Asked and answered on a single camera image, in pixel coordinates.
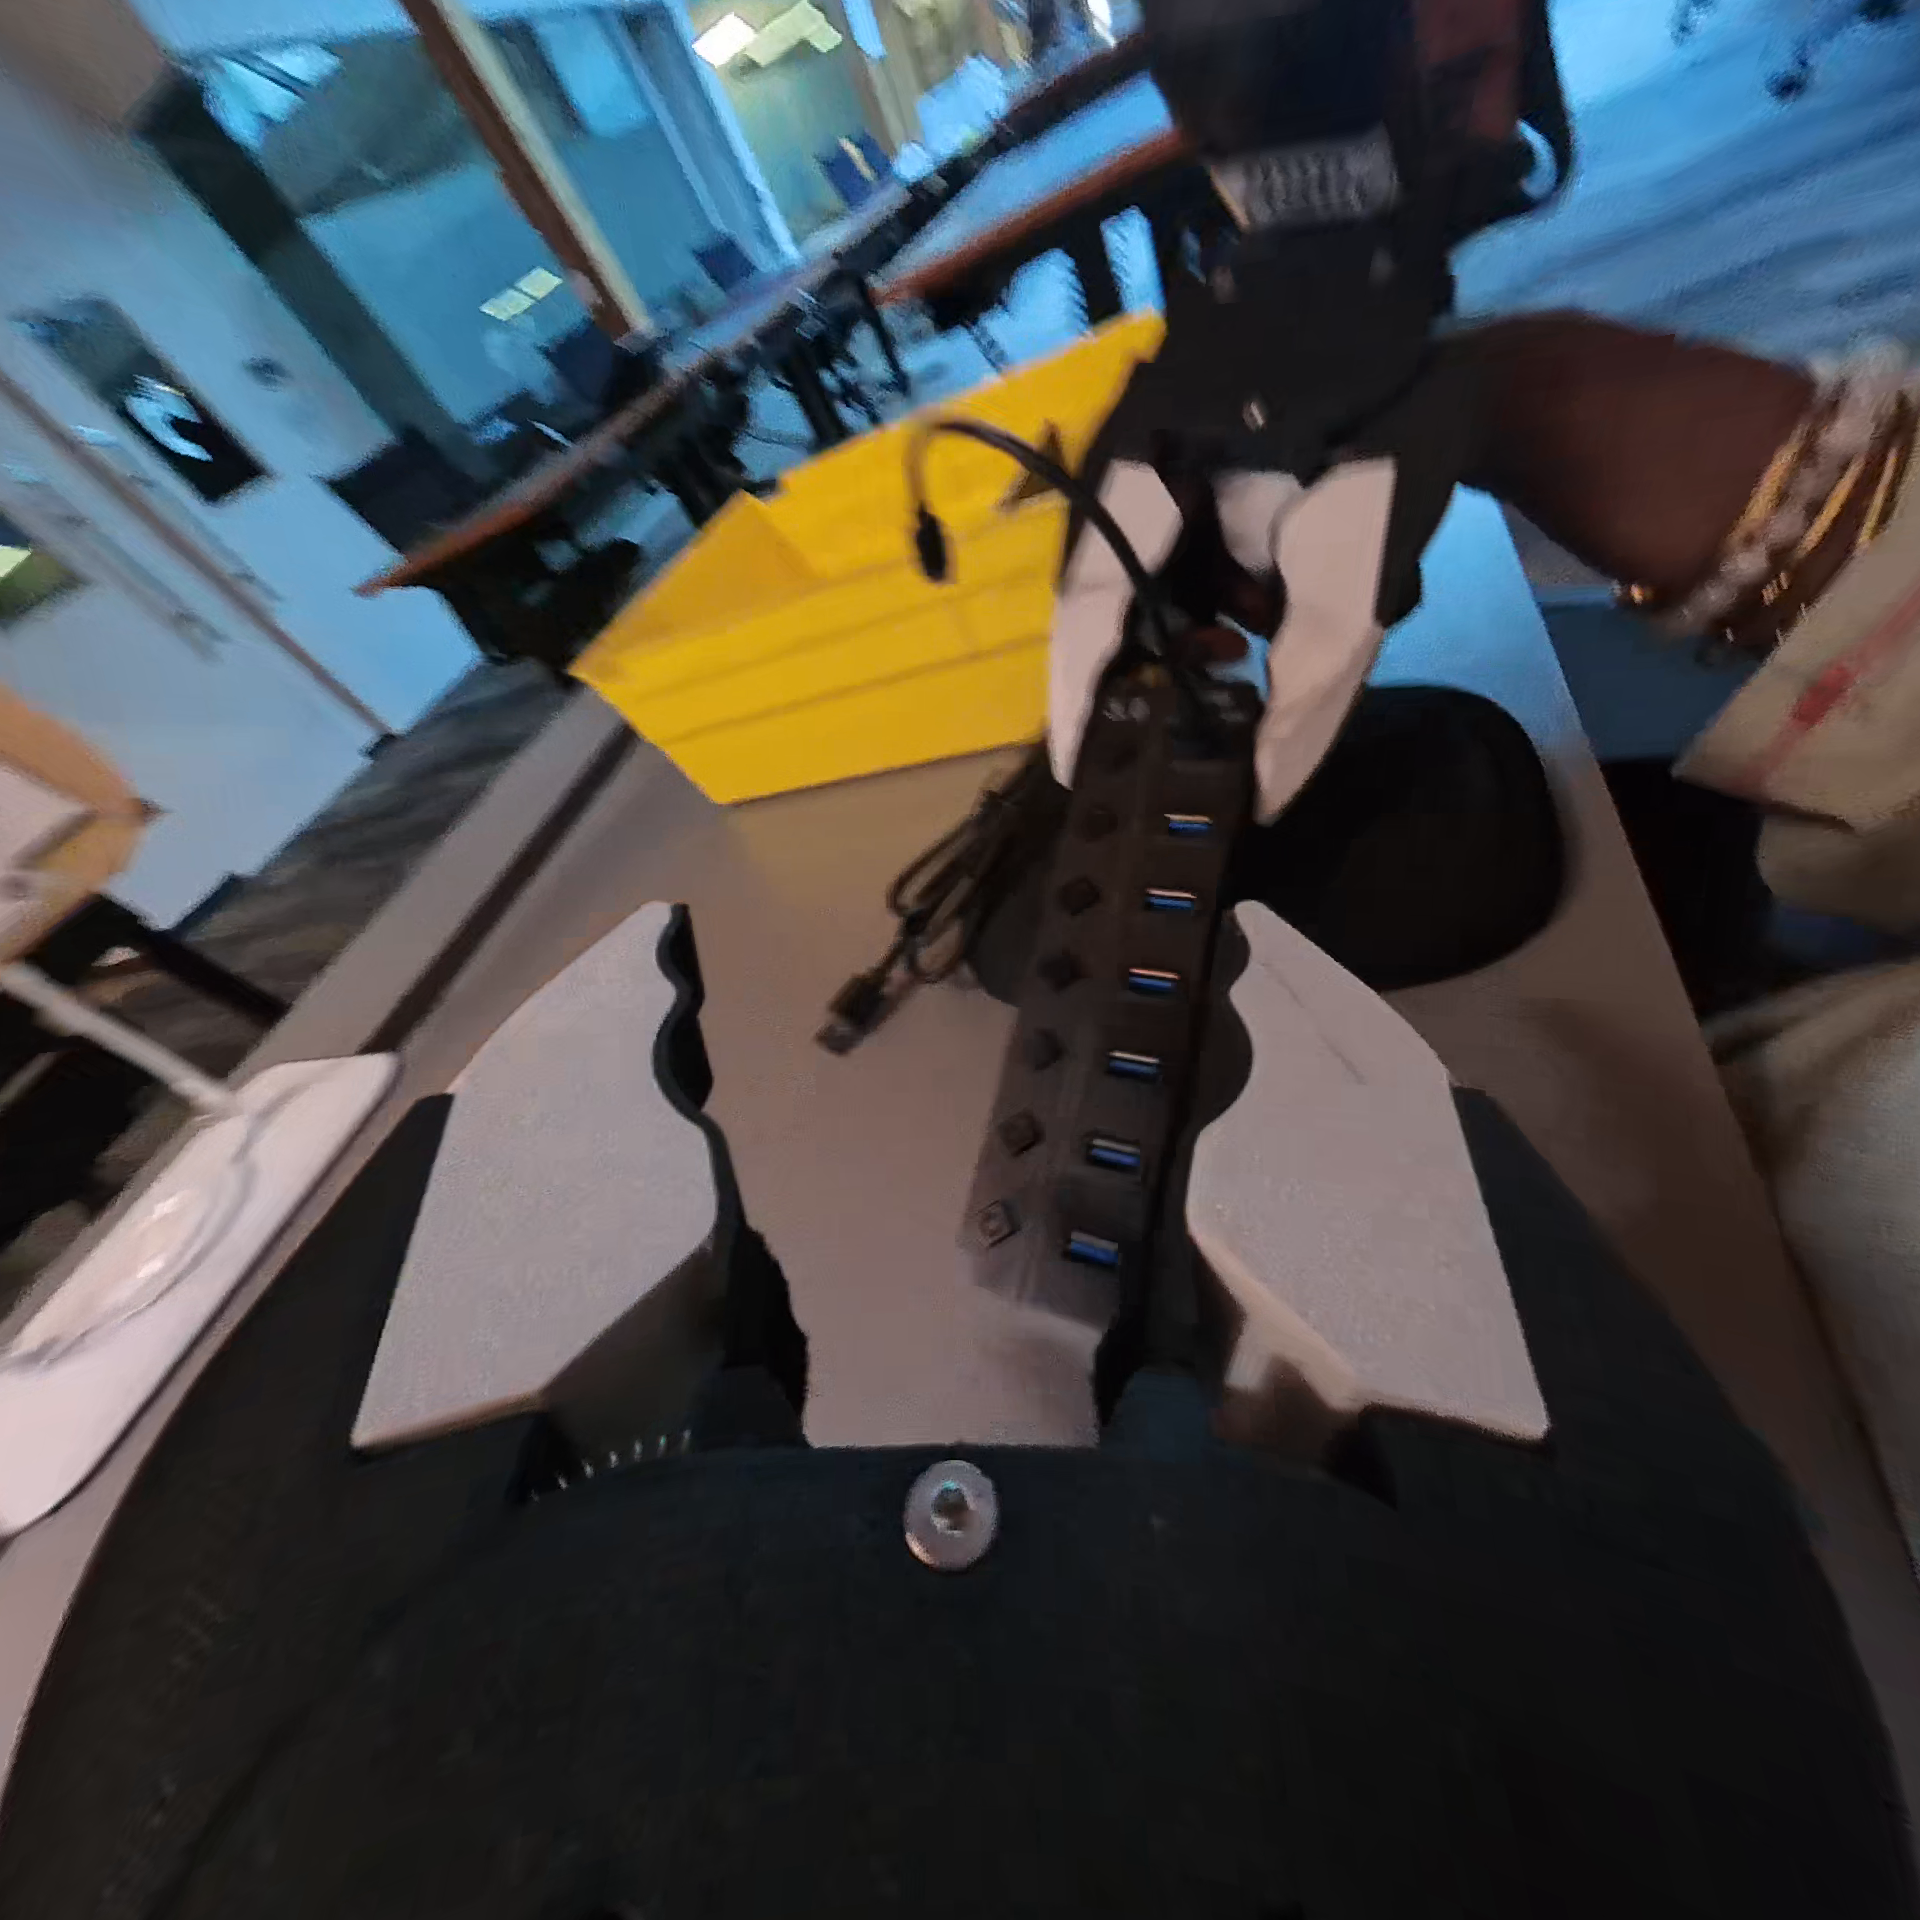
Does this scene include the thin white rod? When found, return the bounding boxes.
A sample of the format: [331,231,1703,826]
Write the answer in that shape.
[0,960,249,1121]

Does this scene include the beaded bracelets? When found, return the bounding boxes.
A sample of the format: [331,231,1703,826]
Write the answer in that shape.
[1612,336,1920,663]

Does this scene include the person's beige clothing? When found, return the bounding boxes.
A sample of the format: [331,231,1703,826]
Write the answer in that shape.
[1671,434,1920,1593]

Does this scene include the black usb cable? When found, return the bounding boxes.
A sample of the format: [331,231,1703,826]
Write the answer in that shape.
[814,751,1082,1057]

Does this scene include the person's right forearm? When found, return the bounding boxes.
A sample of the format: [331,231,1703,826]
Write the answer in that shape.
[1441,312,1824,618]

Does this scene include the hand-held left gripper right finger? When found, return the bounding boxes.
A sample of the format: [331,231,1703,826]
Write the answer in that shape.
[1175,900,1552,1445]

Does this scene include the pale wooden stand piece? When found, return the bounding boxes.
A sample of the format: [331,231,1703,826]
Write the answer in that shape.
[0,690,160,962]

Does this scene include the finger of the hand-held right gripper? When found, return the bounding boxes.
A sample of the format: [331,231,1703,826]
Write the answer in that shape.
[1047,463,1191,784]
[1249,456,1402,831]

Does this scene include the wooden-edged desk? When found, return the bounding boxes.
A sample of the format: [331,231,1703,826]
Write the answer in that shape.
[872,31,1202,308]
[356,181,916,601]

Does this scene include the black office chair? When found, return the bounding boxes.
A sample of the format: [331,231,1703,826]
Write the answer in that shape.
[434,532,647,671]

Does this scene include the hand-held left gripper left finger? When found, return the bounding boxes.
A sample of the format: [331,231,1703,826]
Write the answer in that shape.
[350,900,752,1455]

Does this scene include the yellow plastic bin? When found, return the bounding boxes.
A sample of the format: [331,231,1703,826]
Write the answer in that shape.
[570,306,1174,808]

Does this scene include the white flat device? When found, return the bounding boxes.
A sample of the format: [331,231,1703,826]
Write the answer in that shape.
[0,1049,404,1538]

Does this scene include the person's right hand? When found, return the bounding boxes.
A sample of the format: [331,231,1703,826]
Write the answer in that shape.
[1411,0,1578,234]

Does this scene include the black metal stand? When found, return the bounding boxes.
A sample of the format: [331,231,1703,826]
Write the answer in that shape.
[0,896,296,1202]

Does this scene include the black hub cord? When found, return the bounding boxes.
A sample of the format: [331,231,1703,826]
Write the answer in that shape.
[903,416,1202,677]

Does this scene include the black usb hub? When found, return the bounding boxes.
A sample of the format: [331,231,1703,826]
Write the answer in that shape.
[960,675,1270,1327]

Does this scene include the black wall sign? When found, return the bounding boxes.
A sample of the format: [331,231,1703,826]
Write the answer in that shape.
[24,298,270,505]

